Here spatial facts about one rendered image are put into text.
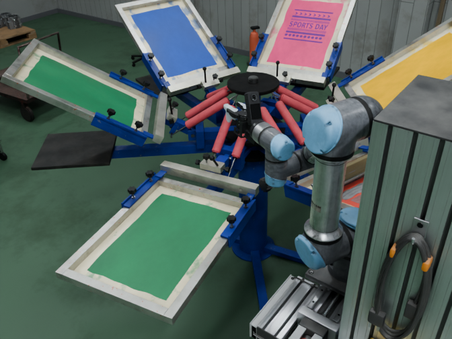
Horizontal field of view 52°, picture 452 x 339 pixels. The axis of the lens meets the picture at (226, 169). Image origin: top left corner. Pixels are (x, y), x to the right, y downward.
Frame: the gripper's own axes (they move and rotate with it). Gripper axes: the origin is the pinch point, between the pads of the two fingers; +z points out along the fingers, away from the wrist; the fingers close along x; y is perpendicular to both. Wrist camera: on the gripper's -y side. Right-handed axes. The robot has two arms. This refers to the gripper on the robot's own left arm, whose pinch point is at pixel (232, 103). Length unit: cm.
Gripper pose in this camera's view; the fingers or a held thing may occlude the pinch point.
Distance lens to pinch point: 173.6
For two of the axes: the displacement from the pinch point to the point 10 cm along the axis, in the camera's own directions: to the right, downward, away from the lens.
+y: -0.8, 8.6, 5.0
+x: 8.7, -1.8, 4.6
